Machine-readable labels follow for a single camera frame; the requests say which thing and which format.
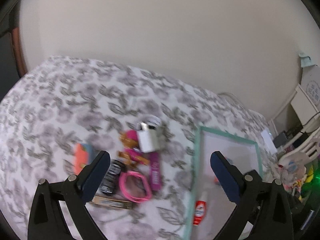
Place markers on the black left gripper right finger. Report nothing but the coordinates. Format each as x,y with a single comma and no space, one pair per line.
264,205

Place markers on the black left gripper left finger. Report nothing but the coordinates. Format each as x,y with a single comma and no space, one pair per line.
46,220

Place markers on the orange blue toy block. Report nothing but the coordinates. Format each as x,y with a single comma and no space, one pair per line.
84,154
221,171

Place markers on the pink smart watch band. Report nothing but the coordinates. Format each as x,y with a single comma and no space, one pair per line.
135,187

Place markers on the clear plastic bag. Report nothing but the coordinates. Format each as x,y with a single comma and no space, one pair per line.
292,170

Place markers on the teal shallow cardboard tray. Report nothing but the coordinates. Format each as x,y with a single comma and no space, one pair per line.
241,152

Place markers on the red white glue bottle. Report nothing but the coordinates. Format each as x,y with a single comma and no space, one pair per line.
200,208

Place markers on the dark grey power bank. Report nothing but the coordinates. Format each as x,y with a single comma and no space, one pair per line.
281,139

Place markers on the white box device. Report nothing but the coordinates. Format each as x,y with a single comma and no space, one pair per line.
268,140

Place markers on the black silver cylinder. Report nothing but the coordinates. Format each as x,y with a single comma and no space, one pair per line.
110,182

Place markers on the white wooden chair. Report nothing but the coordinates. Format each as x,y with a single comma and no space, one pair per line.
307,152

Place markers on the gold rectangular bar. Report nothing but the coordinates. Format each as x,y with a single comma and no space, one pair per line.
111,202

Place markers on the white shelf unit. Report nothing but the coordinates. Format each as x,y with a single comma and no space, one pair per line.
304,100

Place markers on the floral grey white bedspread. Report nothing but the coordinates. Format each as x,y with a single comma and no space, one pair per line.
67,100

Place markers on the pink brown puppy figurine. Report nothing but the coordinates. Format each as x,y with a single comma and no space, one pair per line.
131,153

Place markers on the purple rectangular bar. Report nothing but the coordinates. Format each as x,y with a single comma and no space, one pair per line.
155,172

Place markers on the white power adapter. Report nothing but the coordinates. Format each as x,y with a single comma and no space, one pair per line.
148,138

